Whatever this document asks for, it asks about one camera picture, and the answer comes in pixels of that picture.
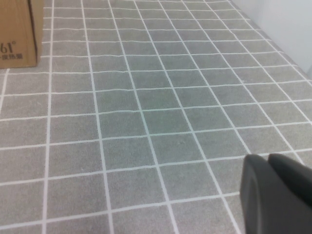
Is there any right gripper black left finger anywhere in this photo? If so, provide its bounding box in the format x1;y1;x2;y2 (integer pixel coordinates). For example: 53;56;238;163
239;154;312;234

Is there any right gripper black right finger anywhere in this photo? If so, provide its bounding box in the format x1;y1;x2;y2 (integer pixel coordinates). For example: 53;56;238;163
267;153;312;205

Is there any brown cardboard shoe box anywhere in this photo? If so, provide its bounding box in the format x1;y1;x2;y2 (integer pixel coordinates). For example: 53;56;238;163
0;0;45;70

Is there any gray white-grid tablecloth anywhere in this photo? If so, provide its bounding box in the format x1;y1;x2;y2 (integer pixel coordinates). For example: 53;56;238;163
0;0;312;234

